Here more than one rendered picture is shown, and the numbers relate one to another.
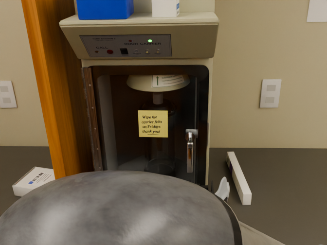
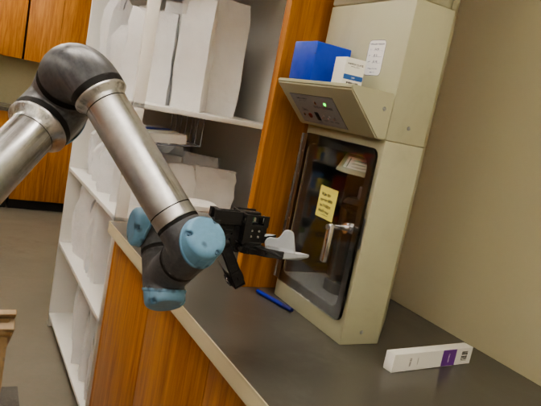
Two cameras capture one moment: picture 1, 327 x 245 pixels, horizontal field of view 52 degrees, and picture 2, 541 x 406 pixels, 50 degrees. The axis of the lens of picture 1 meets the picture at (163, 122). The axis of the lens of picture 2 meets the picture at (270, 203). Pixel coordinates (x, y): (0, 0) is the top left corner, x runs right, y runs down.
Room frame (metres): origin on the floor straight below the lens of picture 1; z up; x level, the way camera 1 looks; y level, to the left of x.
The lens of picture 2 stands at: (-0.09, -1.04, 1.43)
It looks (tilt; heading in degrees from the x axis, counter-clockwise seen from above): 9 degrees down; 56
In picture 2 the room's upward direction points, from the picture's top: 11 degrees clockwise
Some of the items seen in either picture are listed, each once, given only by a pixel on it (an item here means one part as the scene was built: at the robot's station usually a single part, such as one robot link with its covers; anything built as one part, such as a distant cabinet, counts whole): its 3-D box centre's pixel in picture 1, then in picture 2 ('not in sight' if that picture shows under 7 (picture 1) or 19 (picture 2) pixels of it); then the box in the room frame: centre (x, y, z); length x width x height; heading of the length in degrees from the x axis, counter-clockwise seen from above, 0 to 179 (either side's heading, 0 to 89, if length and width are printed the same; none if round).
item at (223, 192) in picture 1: (222, 188); (287, 244); (0.58, -0.12, 1.17); 0.09 x 0.03 x 0.06; 139
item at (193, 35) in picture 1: (142, 40); (328, 106); (0.74, 0.04, 1.46); 0.32 x 0.11 x 0.10; 86
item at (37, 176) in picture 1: (45, 183); not in sight; (0.92, 0.40, 0.96); 0.16 x 0.12 x 0.04; 74
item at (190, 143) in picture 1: (190, 152); (333, 242); (0.75, -0.07, 1.17); 0.05 x 0.03 x 0.10; 176
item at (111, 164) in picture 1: (149, 138); (321, 220); (0.79, 0.04, 1.19); 0.30 x 0.01 x 0.40; 86
